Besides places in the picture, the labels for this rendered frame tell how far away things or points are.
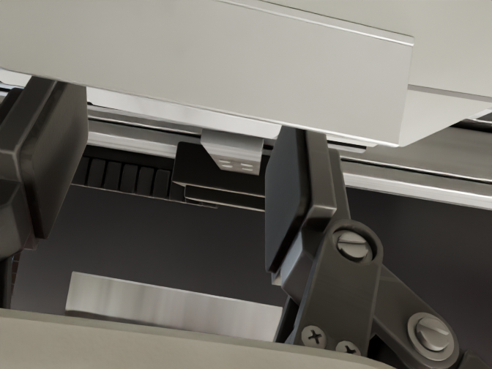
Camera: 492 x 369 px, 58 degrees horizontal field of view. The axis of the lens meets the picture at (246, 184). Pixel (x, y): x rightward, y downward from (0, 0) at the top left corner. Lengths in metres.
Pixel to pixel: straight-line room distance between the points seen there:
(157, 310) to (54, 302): 0.58
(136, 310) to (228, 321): 0.04
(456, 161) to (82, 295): 0.38
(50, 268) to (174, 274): 0.20
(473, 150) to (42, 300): 0.65
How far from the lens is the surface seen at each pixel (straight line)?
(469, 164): 0.50
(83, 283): 0.23
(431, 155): 0.48
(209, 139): 0.25
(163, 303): 0.22
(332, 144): 0.22
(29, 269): 0.80
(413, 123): 0.16
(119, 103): 0.20
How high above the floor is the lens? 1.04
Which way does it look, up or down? 4 degrees down
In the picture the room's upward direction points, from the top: 171 degrees counter-clockwise
